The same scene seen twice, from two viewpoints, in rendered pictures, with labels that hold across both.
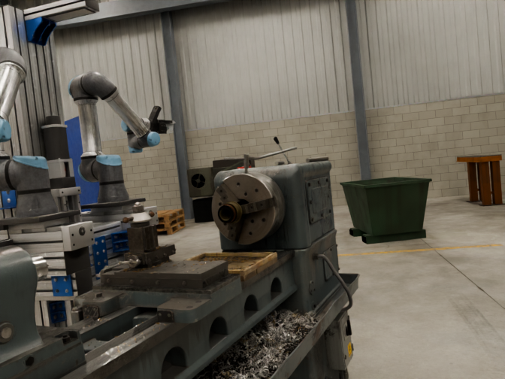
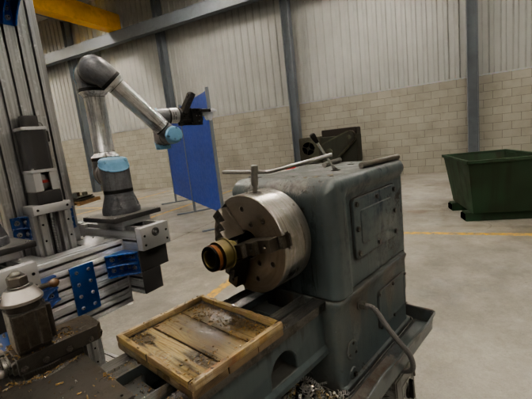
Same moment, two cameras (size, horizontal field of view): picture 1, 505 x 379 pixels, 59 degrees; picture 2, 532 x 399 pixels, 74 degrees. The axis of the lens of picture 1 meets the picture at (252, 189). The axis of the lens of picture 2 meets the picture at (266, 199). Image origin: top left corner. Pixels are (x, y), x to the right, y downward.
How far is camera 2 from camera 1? 1.01 m
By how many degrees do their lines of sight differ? 18
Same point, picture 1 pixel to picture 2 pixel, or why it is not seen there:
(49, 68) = (28, 55)
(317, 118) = (425, 87)
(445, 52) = not seen: outside the picture
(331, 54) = (444, 20)
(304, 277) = (339, 340)
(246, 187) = (251, 215)
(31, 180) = not seen: outside the picture
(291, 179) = (321, 203)
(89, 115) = (95, 109)
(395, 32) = not seen: outside the picture
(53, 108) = (37, 105)
